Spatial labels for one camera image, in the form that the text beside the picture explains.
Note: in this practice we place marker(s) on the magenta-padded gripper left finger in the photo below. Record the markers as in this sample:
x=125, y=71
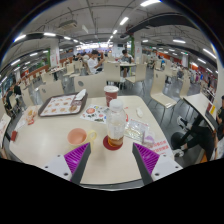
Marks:
x=77, y=156

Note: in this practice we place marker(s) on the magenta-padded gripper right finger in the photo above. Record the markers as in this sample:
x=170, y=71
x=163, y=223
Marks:
x=146, y=156

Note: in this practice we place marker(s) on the clear plastic bottle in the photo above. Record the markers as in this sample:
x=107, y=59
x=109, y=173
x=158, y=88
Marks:
x=116, y=125

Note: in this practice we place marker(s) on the white leaflet with red print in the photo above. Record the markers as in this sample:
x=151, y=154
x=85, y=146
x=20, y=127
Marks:
x=160, y=147

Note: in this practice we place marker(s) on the yellow mug, pink inside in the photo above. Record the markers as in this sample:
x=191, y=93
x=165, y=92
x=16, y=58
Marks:
x=78, y=137

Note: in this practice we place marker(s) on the clear plastic wrapper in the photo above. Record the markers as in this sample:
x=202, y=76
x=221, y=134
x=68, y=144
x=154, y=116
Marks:
x=136, y=130

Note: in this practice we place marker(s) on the flat round red coaster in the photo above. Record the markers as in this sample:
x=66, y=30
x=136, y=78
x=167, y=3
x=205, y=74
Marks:
x=106, y=144

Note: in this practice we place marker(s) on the small white tissue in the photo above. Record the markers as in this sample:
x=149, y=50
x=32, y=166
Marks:
x=140, y=112

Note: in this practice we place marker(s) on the dark food tray, printed liner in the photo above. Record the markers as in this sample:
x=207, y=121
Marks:
x=60, y=105

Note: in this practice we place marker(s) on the person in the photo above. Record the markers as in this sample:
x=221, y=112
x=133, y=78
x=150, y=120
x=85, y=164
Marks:
x=10, y=97
x=93, y=63
x=200, y=135
x=125, y=57

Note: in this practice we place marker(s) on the white crumpled napkin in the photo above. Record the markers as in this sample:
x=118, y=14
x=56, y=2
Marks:
x=80, y=95

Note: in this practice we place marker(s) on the clear plastic bag with food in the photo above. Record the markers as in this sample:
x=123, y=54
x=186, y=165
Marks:
x=31, y=115

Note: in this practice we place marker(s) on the red paper cup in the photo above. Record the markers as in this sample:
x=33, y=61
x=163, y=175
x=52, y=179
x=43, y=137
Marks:
x=111, y=95

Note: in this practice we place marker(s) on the beige wooden chair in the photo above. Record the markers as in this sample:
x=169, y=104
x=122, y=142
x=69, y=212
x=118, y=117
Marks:
x=50, y=90
x=90, y=85

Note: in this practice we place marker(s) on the group of beige chairs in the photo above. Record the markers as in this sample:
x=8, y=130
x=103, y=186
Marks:
x=160, y=86

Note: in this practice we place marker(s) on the white neighbouring table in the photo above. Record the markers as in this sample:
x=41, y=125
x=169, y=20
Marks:
x=4, y=128
x=199, y=104

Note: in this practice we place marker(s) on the ceiling air conditioner unit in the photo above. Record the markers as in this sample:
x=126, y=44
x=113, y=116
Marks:
x=68, y=24

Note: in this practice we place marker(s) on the group of ceiling lights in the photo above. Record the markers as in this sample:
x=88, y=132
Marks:
x=124, y=20

